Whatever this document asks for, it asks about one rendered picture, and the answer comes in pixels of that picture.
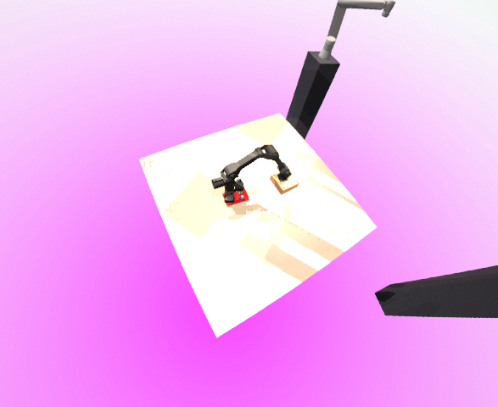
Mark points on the red circuit board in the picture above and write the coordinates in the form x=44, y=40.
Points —
x=239, y=197

